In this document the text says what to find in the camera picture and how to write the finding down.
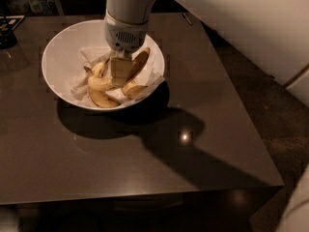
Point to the white ceramic bowl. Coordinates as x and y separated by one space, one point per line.
60 59

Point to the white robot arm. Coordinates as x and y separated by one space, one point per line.
227 133

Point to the dark framed placemat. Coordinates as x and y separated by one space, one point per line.
10 22

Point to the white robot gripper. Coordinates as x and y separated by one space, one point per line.
125 36

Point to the black wire basket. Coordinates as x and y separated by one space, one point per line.
7 36

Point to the right yellow banana dark stem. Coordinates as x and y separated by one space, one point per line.
131 89

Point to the white paper liner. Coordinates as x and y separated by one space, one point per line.
89 57

